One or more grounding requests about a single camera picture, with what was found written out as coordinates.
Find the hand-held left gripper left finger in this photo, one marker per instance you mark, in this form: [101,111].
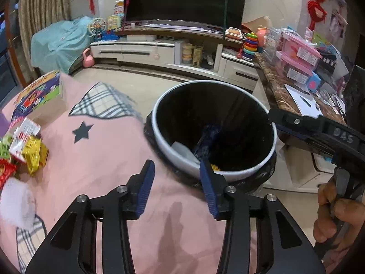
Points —
[145,188]

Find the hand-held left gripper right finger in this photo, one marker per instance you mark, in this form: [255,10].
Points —
[208,188]

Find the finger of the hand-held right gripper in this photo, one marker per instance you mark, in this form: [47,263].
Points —
[293,122]

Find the white trash bin black liner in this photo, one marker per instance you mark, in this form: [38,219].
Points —
[182,159]

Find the yellow snack packet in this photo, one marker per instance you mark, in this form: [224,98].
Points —
[34,154]

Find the white tissue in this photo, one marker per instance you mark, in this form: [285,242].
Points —
[17,202]

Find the red and white carton box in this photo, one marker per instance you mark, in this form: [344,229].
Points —
[24,137]

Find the red snack packet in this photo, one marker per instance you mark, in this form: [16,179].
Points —
[5,172]

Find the green snack packet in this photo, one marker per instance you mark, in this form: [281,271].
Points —
[5,147]

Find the person's right hand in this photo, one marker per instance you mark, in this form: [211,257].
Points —
[326,194]

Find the small yellow wrapper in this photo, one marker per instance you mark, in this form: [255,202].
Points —
[215,167]

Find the white paper sheet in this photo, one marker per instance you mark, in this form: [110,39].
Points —
[299,100]

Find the brown marble side table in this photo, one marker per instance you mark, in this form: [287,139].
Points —
[281,91]

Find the small blue pink toy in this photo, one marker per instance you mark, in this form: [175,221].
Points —
[313,83]

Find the pink star print blanket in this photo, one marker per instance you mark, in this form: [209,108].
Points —
[114,154]

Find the blue plastic wrapper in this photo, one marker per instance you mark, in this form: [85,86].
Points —
[206,137]

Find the dark chair back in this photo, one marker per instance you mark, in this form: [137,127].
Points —
[353,88]

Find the pink lidded storage box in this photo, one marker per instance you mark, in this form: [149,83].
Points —
[293,69]
[296,48]

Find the brown cardboard box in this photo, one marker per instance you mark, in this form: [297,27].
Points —
[253,24]

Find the orange toy piano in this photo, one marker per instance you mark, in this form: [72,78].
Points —
[233,32]

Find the yellow slatted box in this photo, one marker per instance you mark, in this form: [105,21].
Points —
[197,55]

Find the stacked cream jars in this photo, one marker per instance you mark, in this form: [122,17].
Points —
[187,52]

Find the pink hanging charm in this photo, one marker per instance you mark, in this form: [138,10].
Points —
[156,56]

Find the green pole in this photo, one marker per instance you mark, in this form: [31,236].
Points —
[225,2]

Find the pink kettlebell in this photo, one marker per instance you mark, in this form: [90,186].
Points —
[88,59]

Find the white television cabinet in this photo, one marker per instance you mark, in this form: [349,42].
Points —
[137,47]

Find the colourful board game box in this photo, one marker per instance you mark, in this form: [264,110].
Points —
[37,94]

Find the blue toy base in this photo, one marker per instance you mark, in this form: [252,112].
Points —
[109,35]

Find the teal cloth cover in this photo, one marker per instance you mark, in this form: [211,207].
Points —
[57,45]

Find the colourful toy house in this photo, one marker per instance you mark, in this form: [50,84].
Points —
[114,22]

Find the ferris wheel toy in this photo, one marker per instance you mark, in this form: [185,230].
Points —
[97,27]

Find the pink pole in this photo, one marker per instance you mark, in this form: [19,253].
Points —
[128,1]

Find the sliding glass door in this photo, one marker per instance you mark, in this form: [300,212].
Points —
[4,42]

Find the beige patterned curtain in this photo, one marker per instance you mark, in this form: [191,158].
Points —
[42,2]

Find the red wall decoration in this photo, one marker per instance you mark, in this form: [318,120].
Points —
[316,8]

